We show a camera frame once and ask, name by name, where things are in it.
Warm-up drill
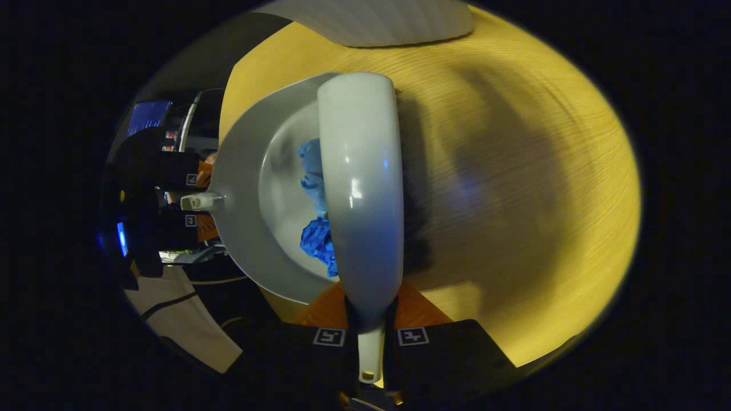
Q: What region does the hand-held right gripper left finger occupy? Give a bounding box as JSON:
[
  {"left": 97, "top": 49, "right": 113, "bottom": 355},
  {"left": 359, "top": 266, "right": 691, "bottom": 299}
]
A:
[{"left": 228, "top": 283, "right": 358, "bottom": 409}]

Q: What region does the light blue paper scrap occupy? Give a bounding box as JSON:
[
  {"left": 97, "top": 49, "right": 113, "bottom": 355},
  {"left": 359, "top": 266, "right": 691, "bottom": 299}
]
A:
[{"left": 297, "top": 138, "right": 330, "bottom": 215}]

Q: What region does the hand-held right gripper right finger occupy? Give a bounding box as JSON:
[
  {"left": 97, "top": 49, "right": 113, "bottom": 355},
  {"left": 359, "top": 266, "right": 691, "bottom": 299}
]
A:
[{"left": 384, "top": 283, "right": 517, "bottom": 403}]

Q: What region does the small grey broom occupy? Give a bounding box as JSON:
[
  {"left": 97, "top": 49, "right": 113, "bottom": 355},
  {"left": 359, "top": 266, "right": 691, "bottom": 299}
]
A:
[{"left": 317, "top": 71, "right": 433, "bottom": 384}]

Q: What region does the white garbage bin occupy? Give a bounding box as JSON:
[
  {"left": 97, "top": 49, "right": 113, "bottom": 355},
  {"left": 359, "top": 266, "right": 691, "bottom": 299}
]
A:
[{"left": 251, "top": 0, "right": 475, "bottom": 47}]

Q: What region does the blue lit screen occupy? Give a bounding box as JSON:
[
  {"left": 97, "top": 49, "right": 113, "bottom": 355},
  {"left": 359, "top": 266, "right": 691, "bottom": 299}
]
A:
[{"left": 127, "top": 101, "right": 173, "bottom": 136}]

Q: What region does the grey dustpan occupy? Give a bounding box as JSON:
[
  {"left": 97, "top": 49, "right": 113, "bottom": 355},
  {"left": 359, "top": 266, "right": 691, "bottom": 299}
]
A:
[{"left": 180, "top": 71, "right": 343, "bottom": 306}]

